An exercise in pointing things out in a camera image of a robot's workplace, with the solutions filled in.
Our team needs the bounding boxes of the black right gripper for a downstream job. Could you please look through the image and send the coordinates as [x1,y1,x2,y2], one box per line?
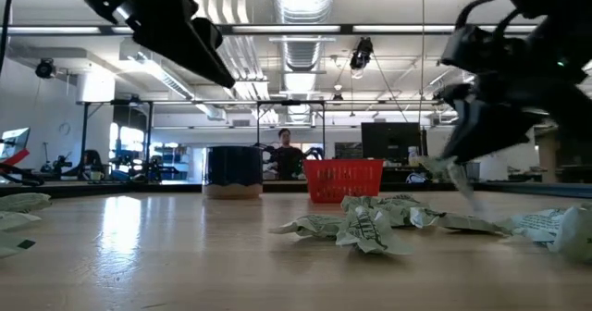
[437,23,592,164]

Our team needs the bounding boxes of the green white wrapper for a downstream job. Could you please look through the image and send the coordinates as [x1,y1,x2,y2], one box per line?
[552,204,592,264]
[423,155,489,218]
[336,206,413,256]
[409,207,510,236]
[508,208,574,245]
[0,211,42,232]
[0,193,52,214]
[340,193,434,229]
[268,213,346,239]
[0,231,36,259]

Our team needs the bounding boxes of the black monitor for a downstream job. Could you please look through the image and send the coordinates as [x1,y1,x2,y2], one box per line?
[361,121,425,164]

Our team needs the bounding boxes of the dark blue ceramic mug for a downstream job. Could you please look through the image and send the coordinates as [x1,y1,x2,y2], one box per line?
[203,145,265,200]

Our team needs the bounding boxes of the red plastic basket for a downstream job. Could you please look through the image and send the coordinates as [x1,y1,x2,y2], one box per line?
[302,158,385,205]

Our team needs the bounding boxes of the black ceiling spotlight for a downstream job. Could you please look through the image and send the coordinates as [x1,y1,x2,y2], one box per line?
[35,58,56,80]

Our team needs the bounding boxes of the person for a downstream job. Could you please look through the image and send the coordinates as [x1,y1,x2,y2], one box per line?
[270,128,306,181]

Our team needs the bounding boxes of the grey background monitor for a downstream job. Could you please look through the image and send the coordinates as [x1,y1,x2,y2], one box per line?
[0,126,31,162]

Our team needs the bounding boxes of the silver ventilation duct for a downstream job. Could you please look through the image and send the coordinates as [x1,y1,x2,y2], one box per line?
[272,0,337,127]

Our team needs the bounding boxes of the black background rig frame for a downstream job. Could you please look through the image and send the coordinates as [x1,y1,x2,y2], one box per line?
[256,99,327,164]
[78,100,154,182]

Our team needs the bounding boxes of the black overhead camera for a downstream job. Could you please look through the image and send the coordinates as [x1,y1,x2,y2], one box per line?
[349,36,375,79]

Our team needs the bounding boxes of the black hanging cable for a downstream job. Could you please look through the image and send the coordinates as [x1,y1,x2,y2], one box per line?
[0,0,18,79]

